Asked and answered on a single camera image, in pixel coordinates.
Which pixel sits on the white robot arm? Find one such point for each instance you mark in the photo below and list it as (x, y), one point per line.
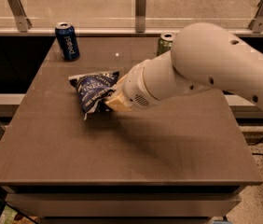
(203, 56)

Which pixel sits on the colourful package under table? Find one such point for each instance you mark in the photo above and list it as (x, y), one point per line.
(11, 216)

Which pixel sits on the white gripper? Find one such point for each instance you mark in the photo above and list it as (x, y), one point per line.
(133, 87)

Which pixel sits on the blue Pepsi can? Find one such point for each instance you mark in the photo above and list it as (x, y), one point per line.
(66, 37)

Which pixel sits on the blue potato chip bag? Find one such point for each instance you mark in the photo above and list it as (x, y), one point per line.
(92, 89)

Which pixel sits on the glass railing panel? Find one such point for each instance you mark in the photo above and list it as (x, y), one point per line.
(121, 13)

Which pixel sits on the middle metal railing bracket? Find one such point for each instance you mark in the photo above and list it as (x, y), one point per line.
(140, 9)

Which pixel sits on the left metal railing bracket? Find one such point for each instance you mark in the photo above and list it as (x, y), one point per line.
(21, 19)

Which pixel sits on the green soda can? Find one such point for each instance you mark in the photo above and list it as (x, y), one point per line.
(165, 42)

